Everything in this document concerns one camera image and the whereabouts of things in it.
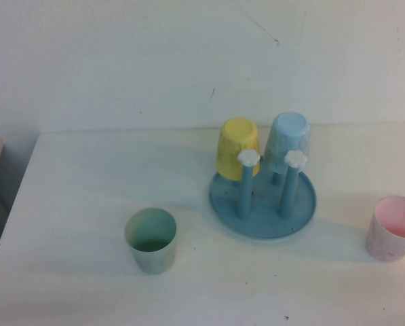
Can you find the light blue cup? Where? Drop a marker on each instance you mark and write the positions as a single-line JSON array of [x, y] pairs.
[[287, 136]]

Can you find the yellow cup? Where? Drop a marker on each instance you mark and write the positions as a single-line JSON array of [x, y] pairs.
[[232, 146]]

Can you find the blue cup stand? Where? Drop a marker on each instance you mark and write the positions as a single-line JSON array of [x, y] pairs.
[[263, 220]]

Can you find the pink marbled cup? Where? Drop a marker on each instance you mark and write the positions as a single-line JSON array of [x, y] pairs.
[[385, 244]]

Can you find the green cup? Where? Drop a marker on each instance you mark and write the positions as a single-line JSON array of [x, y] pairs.
[[151, 253]]

